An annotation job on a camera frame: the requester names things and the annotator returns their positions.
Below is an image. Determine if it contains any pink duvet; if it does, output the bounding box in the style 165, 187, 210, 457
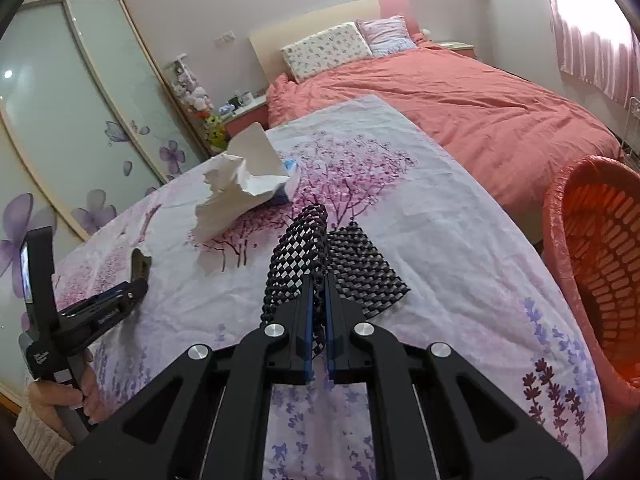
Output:
264, 41, 622, 222

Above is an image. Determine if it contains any plush toy bouquet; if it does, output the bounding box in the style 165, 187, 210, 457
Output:
167, 52, 213, 118

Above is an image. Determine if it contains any white wire rack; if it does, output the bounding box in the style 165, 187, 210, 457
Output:
617, 96, 640, 162

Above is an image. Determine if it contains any person's left hand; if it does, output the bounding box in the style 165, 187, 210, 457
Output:
26, 349, 100, 427

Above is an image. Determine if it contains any pink curtain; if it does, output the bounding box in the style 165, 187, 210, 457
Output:
539, 0, 640, 112

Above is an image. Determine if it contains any yellow green plush toy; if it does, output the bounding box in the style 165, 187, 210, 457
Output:
201, 112, 229, 154

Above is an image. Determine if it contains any floral printed bed sheet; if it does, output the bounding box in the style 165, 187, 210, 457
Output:
51, 94, 609, 480

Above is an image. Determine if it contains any white crumpled cloth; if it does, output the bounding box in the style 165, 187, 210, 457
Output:
192, 122, 302, 275

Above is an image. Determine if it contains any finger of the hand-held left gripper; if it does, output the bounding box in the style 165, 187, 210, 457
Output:
56, 282, 134, 318
61, 279, 150, 350

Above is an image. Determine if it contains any cream and pink headboard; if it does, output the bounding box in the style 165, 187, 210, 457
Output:
248, 0, 422, 84

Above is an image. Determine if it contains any pink nightstand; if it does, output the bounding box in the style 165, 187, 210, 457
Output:
431, 39, 476, 62
219, 95, 271, 142

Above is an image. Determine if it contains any person's left forearm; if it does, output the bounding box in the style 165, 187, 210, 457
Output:
12, 400, 77, 480

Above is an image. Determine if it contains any floral sliding door wardrobe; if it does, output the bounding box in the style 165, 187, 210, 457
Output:
0, 0, 212, 413

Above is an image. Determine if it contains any small blue packet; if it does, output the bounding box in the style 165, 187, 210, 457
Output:
269, 159, 302, 206

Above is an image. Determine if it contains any black white checkered cloth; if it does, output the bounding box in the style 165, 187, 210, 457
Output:
259, 202, 412, 362

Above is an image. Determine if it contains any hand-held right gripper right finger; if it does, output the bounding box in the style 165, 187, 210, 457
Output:
324, 274, 584, 480

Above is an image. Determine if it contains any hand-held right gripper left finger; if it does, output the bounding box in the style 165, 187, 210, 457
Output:
54, 286, 316, 480

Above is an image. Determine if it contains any small brown scrap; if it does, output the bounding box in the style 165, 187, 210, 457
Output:
128, 247, 153, 287

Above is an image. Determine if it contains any pink striped pillow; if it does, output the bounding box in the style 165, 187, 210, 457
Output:
355, 15, 419, 57

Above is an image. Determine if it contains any pink plastic laundry basket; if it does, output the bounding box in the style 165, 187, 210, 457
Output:
541, 155, 640, 418

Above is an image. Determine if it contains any white floral pillow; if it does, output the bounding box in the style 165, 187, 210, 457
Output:
279, 21, 374, 84

